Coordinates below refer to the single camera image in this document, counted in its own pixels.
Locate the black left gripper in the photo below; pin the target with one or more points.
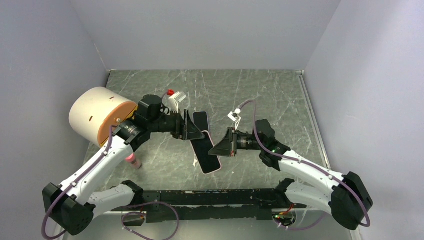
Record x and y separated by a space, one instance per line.
185 129

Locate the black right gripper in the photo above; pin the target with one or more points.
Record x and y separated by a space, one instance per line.
227 147

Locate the blue smartphone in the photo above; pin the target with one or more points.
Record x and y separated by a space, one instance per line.
202 120

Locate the lavender phone case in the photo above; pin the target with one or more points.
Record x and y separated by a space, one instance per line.
208 124

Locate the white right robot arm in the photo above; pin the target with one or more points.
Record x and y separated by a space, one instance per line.
343 196

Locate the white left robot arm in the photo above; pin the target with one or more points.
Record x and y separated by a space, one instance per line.
118 126

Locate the pink capped small bottle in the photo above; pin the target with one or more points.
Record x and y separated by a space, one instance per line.
133 161

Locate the beige and orange cylinder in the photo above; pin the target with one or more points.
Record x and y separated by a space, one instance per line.
96 110

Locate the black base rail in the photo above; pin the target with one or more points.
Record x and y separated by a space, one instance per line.
259 204

